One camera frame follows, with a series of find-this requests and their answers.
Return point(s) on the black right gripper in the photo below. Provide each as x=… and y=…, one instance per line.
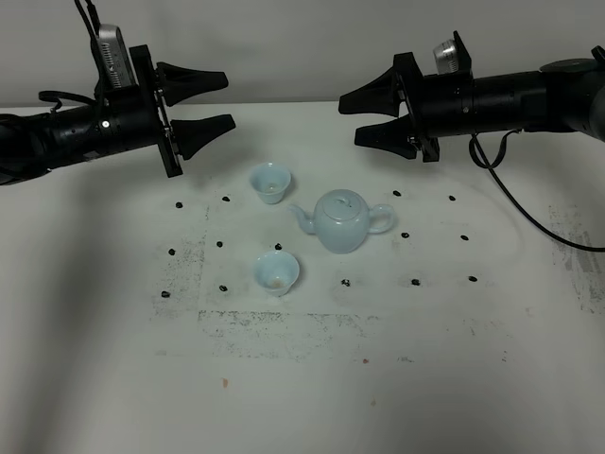
x=443, y=105

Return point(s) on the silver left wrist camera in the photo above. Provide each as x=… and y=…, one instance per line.
x=115, y=56

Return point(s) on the light blue porcelain teapot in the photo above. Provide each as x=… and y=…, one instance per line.
x=342, y=220

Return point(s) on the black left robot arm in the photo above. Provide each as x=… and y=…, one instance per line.
x=26, y=141

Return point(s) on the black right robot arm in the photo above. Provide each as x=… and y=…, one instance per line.
x=561, y=97

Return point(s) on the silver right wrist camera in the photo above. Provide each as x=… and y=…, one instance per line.
x=446, y=57

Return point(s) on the light blue teacup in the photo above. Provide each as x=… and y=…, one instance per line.
x=270, y=182
x=276, y=272

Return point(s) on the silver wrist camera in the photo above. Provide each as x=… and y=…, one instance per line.
x=115, y=56
x=446, y=57

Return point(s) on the far light blue teacup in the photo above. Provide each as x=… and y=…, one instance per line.
x=270, y=182

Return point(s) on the near light blue teacup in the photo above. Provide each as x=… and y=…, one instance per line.
x=276, y=272

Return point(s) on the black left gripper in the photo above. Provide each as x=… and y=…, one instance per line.
x=130, y=118

